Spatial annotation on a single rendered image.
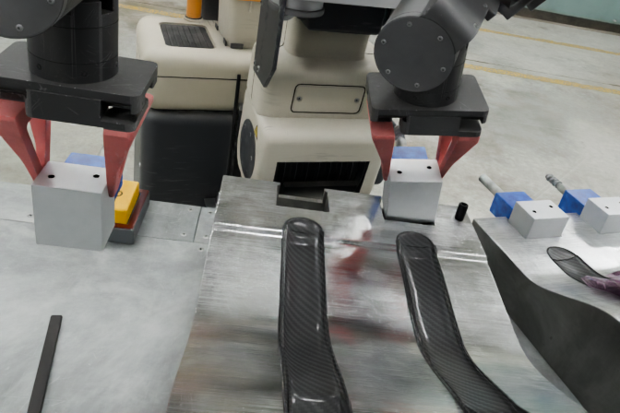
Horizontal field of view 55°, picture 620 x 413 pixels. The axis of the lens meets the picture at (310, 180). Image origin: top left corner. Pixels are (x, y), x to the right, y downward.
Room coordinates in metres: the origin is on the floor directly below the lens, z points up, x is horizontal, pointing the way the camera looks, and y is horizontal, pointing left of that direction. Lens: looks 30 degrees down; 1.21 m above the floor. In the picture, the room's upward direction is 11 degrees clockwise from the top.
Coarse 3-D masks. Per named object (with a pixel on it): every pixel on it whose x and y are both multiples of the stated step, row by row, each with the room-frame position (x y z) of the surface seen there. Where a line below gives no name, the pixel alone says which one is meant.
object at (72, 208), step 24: (48, 168) 0.37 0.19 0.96; (72, 168) 0.38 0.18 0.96; (96, 168) 0.38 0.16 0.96; (48, 192) 0.35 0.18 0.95; (72, 192) 0.35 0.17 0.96; (96, 192) 0.35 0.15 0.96; (48, 216) 0.35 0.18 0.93; (72, 216) 0.35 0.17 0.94; (96, 216) 0.35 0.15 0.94; (48, 240) 0.35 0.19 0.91; (72, 240) 0.35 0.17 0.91; (96, 240) 0.35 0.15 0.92
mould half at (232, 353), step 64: (256, 192) 0.50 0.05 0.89; (256, 256) 0.41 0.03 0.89; (384, 256) 0.44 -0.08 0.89; (448, 256) 0.46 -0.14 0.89; (256, 320) 0.33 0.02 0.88; (384, 320) 0.36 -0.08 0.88; (192, 384) 0.23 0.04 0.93; (256, 384) 0.24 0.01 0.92; (384, 384) 0.27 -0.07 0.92; (512, 384) 0.30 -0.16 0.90
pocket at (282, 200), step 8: (280, 200) 0.52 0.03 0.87; (288, 200) 0.53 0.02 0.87; (296, 200) 0.53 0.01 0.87; (304, 200) 0.53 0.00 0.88; (312, 200) 0.53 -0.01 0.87; (320, 200) 0.53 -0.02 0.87; (304, 208) 0.53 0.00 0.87; (312, 208) 0.53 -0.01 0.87; (320, 208) 0.53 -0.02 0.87; (328, 208) 0.50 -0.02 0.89
